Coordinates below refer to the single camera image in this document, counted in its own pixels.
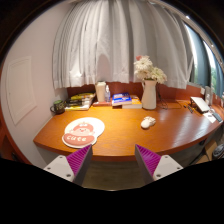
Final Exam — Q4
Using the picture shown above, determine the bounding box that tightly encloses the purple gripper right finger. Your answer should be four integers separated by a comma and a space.
135, 144, 182, 184

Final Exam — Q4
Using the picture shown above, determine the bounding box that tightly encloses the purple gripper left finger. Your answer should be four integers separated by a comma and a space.
44, 145, 93, 186

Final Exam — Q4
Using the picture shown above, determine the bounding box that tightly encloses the pink cartoon mouse pad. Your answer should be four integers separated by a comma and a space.
62, 117, 105, 149

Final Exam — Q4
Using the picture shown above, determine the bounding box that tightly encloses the white computer mouse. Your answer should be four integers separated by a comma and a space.
141, 116, 156, 129

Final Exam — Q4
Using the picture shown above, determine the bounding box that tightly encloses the dark green mug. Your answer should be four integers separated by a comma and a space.
50, 100, 65, 115

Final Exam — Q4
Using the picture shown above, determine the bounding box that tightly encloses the orange book under blue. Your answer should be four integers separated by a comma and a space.
122, 95, 142, 109

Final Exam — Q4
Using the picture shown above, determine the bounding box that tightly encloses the yellow green book stack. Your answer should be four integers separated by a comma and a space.
65, 93, 95, 111

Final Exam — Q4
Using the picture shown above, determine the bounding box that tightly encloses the white ceramic vase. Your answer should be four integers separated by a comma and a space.
142, 80, 156, 110

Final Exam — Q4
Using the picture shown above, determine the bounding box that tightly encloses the white laptop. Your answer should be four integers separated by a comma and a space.
190, 97, 210, 113

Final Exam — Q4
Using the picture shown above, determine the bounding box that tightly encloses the clear spray bottle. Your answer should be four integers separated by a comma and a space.
105, 85, 110, 102

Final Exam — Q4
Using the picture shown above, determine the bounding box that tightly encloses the white tissue canister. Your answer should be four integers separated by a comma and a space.
95, 82, 106, 102

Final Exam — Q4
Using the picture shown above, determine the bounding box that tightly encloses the white flower bouquet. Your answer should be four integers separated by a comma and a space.
134, 55, 167, 84

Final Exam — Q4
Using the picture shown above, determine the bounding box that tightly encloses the white sheer curtain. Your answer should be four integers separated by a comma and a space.
53, 0, 193, 89

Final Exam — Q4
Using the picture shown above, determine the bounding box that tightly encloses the white wall panel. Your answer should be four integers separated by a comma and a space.
6, 56, 36, 125

